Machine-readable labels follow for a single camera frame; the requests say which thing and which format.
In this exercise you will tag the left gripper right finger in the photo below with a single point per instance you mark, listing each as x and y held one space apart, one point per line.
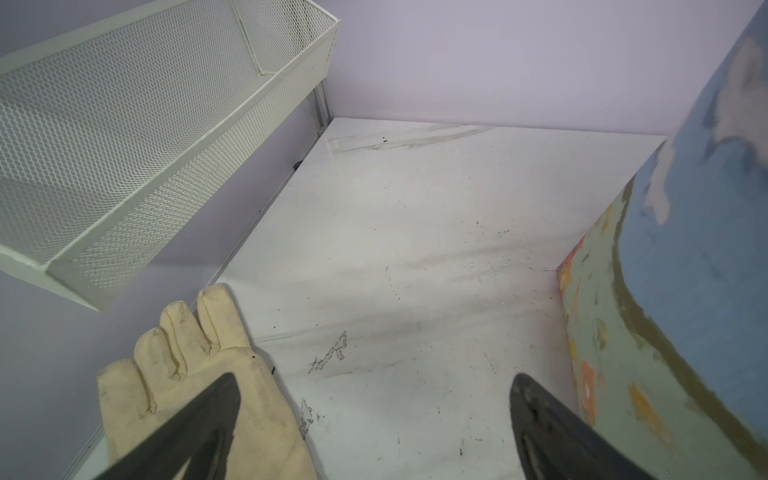
554 443

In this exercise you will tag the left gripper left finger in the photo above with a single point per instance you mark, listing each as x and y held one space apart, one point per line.
195 442

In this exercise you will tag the white paper gift bag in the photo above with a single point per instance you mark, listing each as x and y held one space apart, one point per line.
665 297

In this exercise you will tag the beige work glove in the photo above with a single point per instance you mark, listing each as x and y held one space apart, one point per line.
177 360

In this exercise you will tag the white mesh shelf lower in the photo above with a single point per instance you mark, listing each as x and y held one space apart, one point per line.
115 135

